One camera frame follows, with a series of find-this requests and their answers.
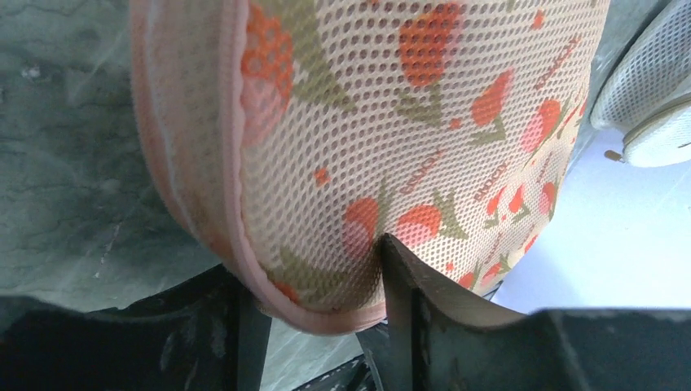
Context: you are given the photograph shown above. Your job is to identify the floral mesh laundry bag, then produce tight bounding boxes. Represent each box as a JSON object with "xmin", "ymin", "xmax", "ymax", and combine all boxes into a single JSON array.
[{"xmin": 129, "ymin": 1, "xmax": 609, "ymax": 335}]

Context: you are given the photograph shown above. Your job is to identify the round white mesh pouch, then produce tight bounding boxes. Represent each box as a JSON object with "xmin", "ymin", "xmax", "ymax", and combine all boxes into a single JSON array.
[{"xmin": 590, "ymin": 1, "xmax": 690, "ymax": 168}]

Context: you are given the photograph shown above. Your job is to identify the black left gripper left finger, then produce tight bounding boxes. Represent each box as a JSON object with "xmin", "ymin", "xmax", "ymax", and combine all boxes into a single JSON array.
[{"xmin": 1, "ymin": 266, "xmax": 271, "ymax": 390}]

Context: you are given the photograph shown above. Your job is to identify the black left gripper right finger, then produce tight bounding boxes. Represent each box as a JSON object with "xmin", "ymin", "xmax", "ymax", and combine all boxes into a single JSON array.
[{"xmin": 358, "ymin": 235, "xmax": 690, "ymax": 390}]

